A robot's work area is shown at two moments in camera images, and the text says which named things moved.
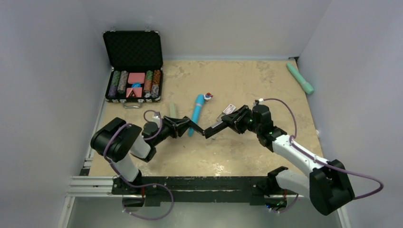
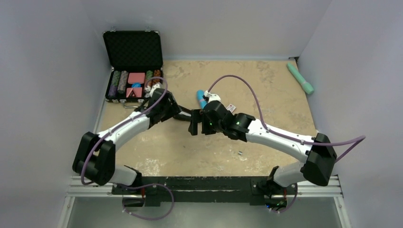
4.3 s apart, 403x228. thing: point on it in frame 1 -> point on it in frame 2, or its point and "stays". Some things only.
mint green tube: x=307 y=86 stays
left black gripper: x=177 y=126 -> x=174 y=109
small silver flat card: x=229 y=109 stays
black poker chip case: x=136 y=74 stays
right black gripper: x=235 y=120 -> x=197 y=116
